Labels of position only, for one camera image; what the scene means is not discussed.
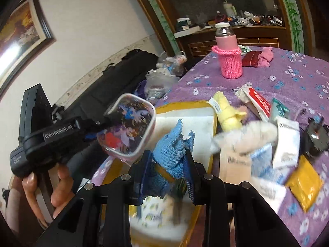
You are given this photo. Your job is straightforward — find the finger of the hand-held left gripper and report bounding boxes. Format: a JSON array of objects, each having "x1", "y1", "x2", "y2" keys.
[{"x1": 76, "y1": 115, "x2": 116, "y2": 134}]

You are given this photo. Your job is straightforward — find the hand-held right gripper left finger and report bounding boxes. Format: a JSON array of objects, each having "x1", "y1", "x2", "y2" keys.
[{"x1": 36, "y1": 150, "x2": 154, "y2": 247}]

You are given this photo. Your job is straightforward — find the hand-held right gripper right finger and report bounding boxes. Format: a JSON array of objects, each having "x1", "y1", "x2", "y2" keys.
[{"x1": 185, "y1": 149, "x2": 302, "y2": 247}]

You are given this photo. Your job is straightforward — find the clear cartoon print plastic container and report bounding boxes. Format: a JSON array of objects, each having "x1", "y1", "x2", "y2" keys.
[{"x1": 97, "y1": 93, "x2": 157, "y2": 165}]

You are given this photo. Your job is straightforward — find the blue towel cloth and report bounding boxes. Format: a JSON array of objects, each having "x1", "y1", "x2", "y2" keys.
[{"x1": 149, "y1": 119, "x2": 196, "y2": 200}]

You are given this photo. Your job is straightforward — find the yellow storage box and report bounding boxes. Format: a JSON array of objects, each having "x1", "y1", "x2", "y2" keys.
[{"x1": 101, "y1": 101, "x2": 219, "y2": 247}]

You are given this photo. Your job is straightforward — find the teal packet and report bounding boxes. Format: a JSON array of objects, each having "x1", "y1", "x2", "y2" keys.
[{"x1": 269, "y1": 98, "x2": 290, "y2": 122}]

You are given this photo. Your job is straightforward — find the person's left hand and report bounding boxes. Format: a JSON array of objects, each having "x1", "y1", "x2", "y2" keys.
[{"x1": 22, "y1": 164, "x2": 79, "y2": 228}]

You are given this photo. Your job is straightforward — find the white yellow printed cloth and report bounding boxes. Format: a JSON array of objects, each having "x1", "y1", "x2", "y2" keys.
[{"x1": 130, "y1": 192, "x2": 192, "y2": 238}]

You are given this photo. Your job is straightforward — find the black bag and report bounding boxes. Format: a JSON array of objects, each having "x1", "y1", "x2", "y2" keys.
[{"x1": 53, "y1": 48, "x2": 160, "y2": 124}]

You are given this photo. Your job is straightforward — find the brown cardboard box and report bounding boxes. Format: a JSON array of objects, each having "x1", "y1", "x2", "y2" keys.
[{"x1": 219, "y1": 148, "x2": 253, "y2": 184}]

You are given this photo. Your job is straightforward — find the white fluffy cloth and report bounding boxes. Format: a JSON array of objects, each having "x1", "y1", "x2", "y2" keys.
[{"x1": 210, "y1": 121, "x2": 279, "y2": 155}]

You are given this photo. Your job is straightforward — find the flat white packet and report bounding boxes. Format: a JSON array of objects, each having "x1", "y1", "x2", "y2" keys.
[{"x1": 245, "y1": 177, "x2": 287, "y2": 214}]

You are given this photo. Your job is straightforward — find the clear plastic bags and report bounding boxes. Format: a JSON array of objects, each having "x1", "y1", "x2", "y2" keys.
[{"x1": 145, "y1": 51, "x2": 188, "y2": 99}]

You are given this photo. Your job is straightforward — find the tall white packet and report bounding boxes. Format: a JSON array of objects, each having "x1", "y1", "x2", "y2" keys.
[{"x1": 272, "y1": 117, "x2": 301, "y2": 170}]

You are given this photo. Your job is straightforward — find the red and white packet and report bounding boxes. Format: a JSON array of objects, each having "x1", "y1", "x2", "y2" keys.
[{"x1": 236, "y1": 82, "x2": 272, "y2": 121}]

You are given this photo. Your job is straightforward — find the mustard yellow packet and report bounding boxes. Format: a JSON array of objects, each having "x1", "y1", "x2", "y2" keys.
[{"x1": 285, "y1": 155, "x2": 325, "y2": 213}]

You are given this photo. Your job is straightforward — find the black round device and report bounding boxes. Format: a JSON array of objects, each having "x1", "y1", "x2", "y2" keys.
[{"x1": 300, "y1": 117, "x2": 329, "y2": 158}]

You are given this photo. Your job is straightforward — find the bottle in pink knitted cover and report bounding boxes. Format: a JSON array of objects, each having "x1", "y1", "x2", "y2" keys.
[{"x1": 211, "y1": 23, "x2": 243, "y2": 79}]

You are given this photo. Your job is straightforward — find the stack of flat boxes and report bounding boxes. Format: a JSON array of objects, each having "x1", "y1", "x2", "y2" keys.
[{"x1": 173, "y1": 17, "x2": 201, "y2": 38}]

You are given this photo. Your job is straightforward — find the dark red pouch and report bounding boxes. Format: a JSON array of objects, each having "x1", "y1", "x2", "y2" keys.
[{"x1": 242, "y1": 51, "x2": 263, "y2": 68}]

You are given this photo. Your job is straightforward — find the purple floral blanket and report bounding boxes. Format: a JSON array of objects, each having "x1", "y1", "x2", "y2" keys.
[{"x1": 91, "y1": 47, "x2": 329, "y2": 247}]

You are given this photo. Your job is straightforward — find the pink cloth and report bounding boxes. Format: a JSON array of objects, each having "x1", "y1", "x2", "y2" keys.
[{"x1": 258, "y1": 47, "x2": 274, "y2": 68}]

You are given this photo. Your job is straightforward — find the wooden mirror cabinet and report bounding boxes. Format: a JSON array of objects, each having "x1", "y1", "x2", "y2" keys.
[{"x1": 125, "y1": 0, "x2": 313, "y2": 58}]

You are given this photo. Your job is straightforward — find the pile of small shelf items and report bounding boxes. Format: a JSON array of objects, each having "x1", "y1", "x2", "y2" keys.
[{"x1": 206, "y1": 10, "x2": 286, "y2": 28}]

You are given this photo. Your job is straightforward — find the white jug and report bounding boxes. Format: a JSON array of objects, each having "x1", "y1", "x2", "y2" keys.
[{"x1": 222, "y1": 0, "x2": 237, "y2": 17}]

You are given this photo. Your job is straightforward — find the framed wall picture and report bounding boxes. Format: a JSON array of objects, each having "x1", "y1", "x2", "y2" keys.
[{"x1": 0, "y1": 0, "x2": 56, "y2": 91}]

